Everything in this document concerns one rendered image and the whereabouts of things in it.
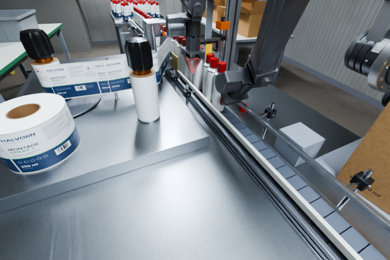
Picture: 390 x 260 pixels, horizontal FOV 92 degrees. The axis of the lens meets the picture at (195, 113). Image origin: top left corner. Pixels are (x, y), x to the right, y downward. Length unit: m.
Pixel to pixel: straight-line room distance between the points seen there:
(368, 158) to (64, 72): 1.01
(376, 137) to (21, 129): 0.86
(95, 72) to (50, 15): 4.10
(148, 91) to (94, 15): 4.73
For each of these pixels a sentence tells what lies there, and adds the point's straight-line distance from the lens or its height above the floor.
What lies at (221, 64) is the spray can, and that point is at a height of 1.08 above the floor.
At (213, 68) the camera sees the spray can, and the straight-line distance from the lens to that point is 0.76.
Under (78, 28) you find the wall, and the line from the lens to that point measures 4.88.
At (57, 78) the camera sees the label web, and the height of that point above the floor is 1.01.
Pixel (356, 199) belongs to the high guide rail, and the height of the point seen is 0.96.
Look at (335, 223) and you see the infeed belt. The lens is 0.60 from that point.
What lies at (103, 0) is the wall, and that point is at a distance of 5.29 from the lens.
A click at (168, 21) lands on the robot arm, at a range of 0.73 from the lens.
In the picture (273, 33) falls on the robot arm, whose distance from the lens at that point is 0.40.
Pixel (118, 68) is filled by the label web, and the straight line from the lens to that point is 0.87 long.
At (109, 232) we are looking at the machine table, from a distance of 0.58.
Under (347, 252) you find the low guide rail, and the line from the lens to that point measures 0.54.
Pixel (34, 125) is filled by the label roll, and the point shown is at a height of 1.02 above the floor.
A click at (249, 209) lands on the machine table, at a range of 0.59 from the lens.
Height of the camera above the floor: 1.33
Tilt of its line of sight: 35 degrees down
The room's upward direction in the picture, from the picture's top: 1 degrees clockwise
